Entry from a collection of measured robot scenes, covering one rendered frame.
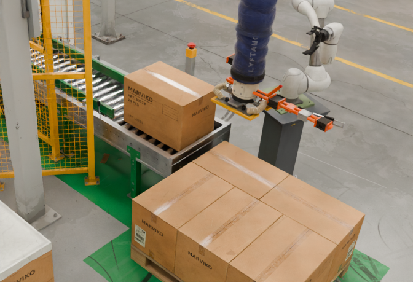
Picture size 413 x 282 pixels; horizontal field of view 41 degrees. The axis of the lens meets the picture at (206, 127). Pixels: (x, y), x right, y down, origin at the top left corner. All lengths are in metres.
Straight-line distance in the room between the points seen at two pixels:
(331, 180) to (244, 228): 1.66
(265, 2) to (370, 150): 2.63
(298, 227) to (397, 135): 2.56
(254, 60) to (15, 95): 1.52
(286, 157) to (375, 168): 1.01
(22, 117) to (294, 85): 2.01
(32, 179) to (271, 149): 1.91
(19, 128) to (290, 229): 1.88
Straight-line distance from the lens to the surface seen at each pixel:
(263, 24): 3.35
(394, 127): 6.03
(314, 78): 4.37
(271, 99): 3.49
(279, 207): 3.70
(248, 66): 3.46
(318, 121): 3.36
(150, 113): 4.11
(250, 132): 5.40
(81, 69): 5.18
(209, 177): 3.85
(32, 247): 2.69
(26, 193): 4.11
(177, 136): 4.00
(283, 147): 4.54
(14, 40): 3.52
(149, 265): 3.93
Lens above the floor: 2.90
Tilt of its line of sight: 33 degrees down
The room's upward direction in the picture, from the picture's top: 6 degrees clockwise
